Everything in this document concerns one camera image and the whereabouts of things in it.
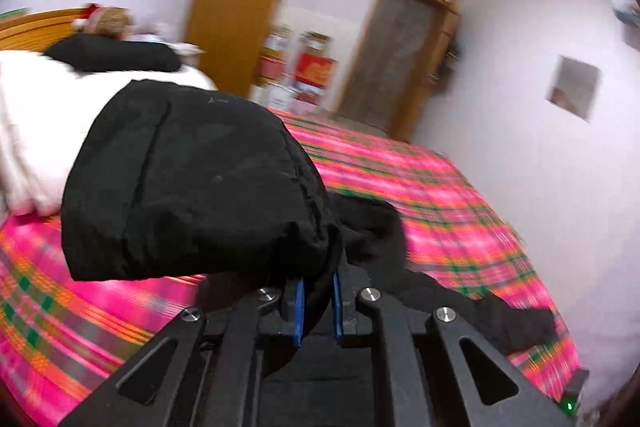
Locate black padded jacket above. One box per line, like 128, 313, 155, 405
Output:
61, 80, 556, 355

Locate red gift box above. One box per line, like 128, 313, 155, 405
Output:
295, 53, 335, 89

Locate stacked colourful boxes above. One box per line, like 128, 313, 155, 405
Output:
255, 25, 292, 87

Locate cardboard box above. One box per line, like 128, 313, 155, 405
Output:
304, 31, 332, 56

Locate pink plaid bed sheet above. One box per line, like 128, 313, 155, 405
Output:
1, 114, 553, 426

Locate white folded duvet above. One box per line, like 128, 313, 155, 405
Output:
1, 50, 215, 216

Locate black garment on pillow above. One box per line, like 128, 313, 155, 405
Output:
43, 34, 182, 72

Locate plush toy with red hat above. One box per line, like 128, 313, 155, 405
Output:
72, 4, 134, 40

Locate wooden headboard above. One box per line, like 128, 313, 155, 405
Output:
0, 8, 82, 52

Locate wooden door frame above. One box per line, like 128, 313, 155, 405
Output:
334, 0, 463, 142

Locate grey wall panel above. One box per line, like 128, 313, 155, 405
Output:
547, 56, 601, 121

